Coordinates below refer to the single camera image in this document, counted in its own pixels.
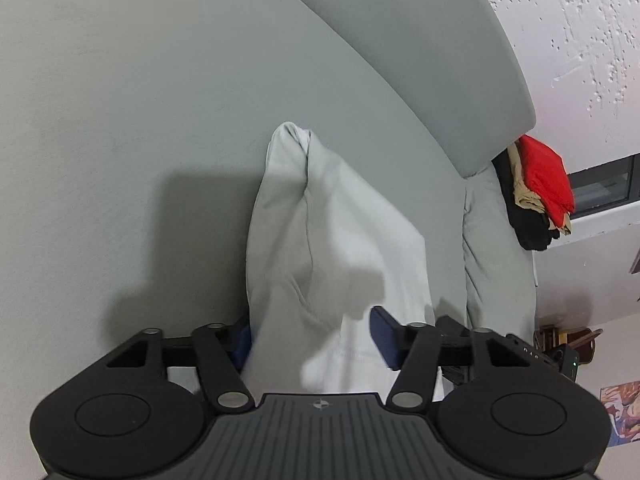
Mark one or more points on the tan garment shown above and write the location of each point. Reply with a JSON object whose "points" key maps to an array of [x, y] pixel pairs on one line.
{"points": [[522, 190]]}

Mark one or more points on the dark framed window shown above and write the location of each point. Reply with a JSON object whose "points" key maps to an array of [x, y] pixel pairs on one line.
{"points": [[605, 185]]}

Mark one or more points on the black garment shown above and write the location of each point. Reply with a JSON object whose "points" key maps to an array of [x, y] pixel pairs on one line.
{"points": [[530, 232]]}

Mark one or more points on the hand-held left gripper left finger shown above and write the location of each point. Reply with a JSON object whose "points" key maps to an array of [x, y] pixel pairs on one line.
{"points": [[241, 347]]}

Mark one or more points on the colourful wall poster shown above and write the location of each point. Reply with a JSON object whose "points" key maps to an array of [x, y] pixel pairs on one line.
{"points": [[622, 415]]}

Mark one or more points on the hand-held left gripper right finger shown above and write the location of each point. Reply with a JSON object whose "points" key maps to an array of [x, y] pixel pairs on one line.
{"points": [[385, 340]]}

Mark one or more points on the wooden chair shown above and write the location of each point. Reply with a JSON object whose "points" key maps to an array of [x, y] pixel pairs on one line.
{"points": [[575, 337]]}

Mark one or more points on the grey sofa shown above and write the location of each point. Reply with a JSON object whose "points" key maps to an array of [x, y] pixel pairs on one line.
{"points": [[125, 110]]}

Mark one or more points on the white t-shirt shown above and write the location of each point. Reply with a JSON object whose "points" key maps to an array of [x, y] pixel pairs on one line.
{"points": [[340, 240]]}

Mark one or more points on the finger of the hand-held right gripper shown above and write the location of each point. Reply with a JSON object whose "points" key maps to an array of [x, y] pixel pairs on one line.
{"points": [[452, 330]]}

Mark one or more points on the red garment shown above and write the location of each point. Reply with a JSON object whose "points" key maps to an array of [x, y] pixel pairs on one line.
{"points": [[547, 180]]}

